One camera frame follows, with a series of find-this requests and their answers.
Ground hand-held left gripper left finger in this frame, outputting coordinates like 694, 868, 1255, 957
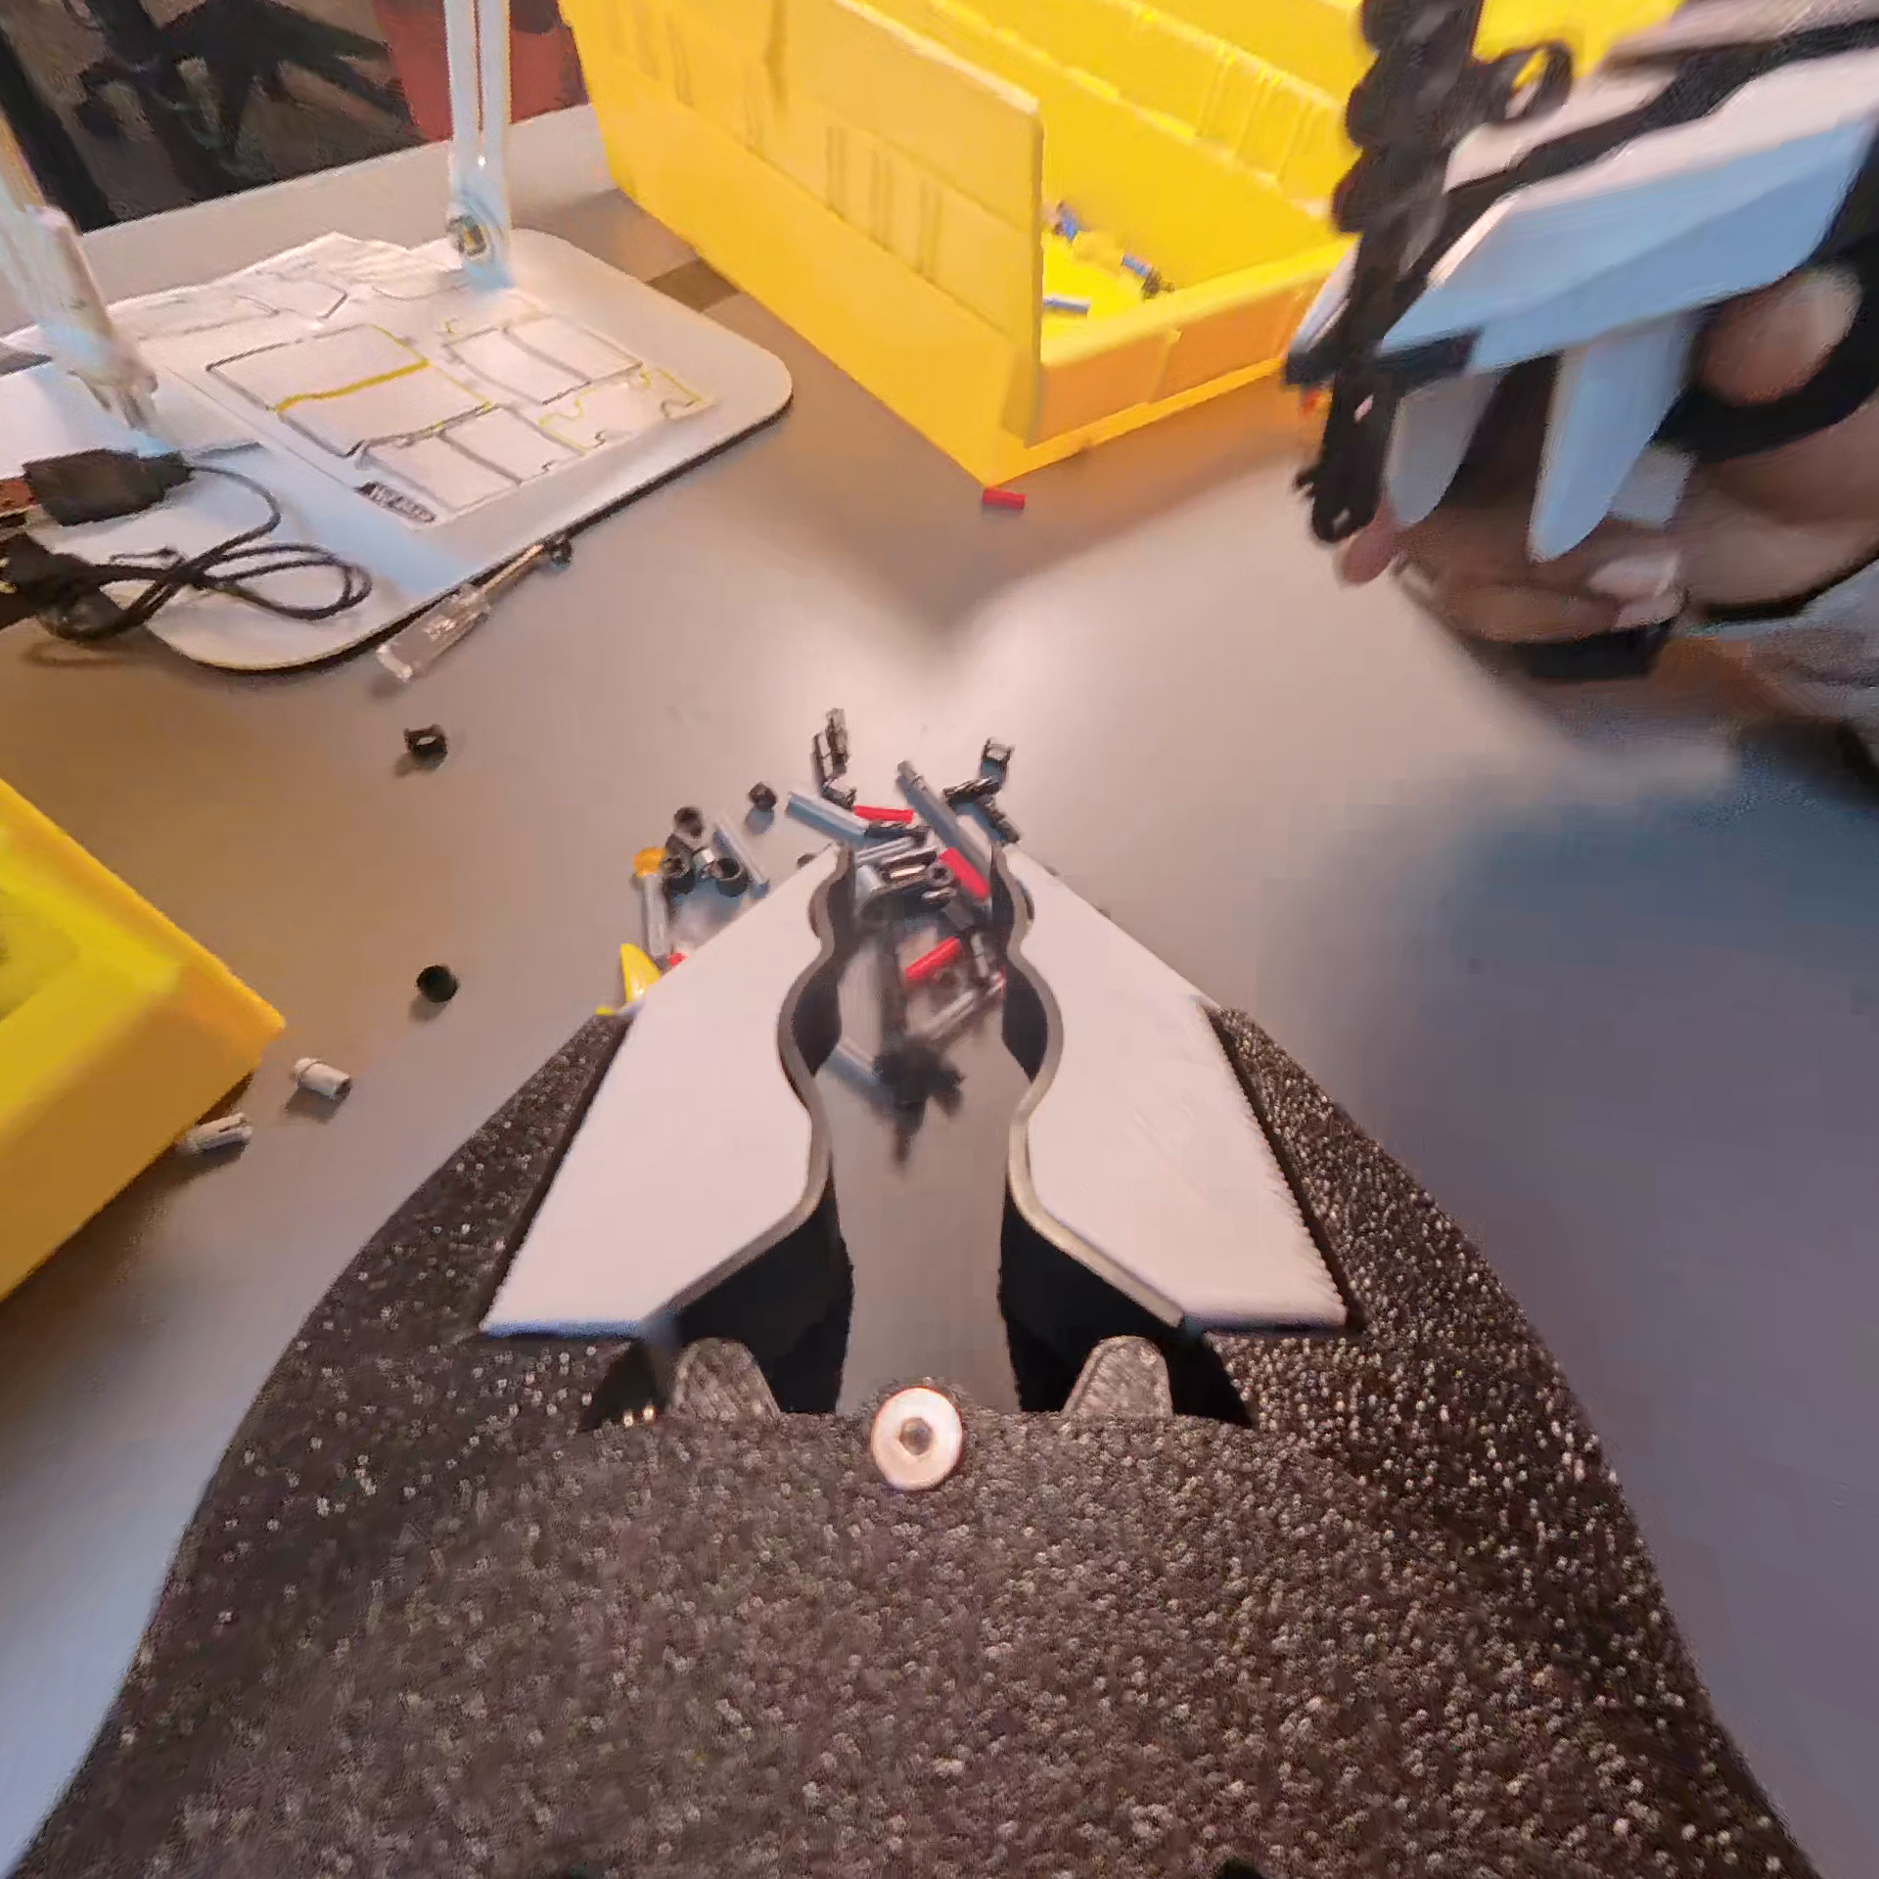
480, 843, 862, 1341

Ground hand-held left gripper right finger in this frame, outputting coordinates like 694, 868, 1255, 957
996, 843, 1349, 1334

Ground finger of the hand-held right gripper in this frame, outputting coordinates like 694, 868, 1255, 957
1380, 121, 1879, 559
1285, 59, 1786, 529

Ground pile of small block pieces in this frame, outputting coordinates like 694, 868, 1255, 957
594, 710, 1029, 1162

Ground person's right forearm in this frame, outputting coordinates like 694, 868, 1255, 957
1672, 564, 1879, 751

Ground grey desk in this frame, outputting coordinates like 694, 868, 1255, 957
0, 102, 1879, 1823

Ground person's right hand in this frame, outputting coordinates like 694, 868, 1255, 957
1337, 264, 1879, 648

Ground yellow plastic parts bin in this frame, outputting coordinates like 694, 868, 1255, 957
557, 0, 1365, 485
962, 0, 1388, 192
0, 778, 289, 1300

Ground heap of blue grey pins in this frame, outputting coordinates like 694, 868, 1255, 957
1042, 196, 1176, 317

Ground clear screwdriver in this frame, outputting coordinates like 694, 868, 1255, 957
374, 534, 575, 682

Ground white book stand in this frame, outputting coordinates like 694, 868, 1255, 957
0, 0, 793, 673

